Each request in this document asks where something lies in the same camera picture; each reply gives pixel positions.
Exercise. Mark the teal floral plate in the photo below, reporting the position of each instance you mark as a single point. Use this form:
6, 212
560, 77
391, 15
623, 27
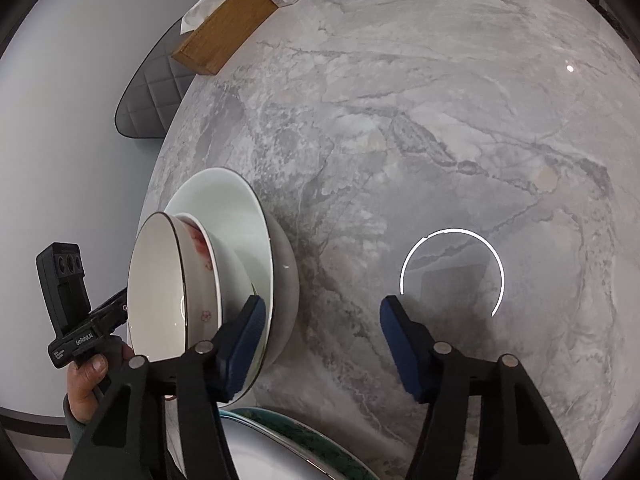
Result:
340, 460

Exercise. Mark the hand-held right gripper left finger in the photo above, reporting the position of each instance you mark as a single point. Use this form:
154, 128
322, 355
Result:
245, 345

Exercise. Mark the large white bowl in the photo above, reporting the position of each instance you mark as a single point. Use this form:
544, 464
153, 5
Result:
235, 200

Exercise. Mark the small white bowl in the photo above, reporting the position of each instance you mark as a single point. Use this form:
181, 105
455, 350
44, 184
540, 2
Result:
227, 270

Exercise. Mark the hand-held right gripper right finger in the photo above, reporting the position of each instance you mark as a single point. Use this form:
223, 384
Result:
400, 350

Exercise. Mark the wooden tissue box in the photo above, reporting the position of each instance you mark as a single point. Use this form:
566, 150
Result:
225, 30

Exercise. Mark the grey rimmed plate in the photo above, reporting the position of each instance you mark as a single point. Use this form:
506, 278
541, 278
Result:
260, 455

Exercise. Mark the person's left forearm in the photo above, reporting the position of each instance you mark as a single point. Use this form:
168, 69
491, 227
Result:
75, 435

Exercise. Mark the white tissue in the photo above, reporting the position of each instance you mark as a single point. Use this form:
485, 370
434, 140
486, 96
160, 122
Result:
202, 10

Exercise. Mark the person's left hand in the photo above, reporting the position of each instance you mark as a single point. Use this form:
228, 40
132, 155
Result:
87, 382

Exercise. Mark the cream floral bowl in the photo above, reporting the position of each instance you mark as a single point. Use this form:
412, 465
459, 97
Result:
155, 280

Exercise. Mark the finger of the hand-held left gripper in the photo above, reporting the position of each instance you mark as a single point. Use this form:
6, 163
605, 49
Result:
112, 307

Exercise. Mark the grey quilted chair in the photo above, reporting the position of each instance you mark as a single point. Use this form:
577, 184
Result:
150, 95

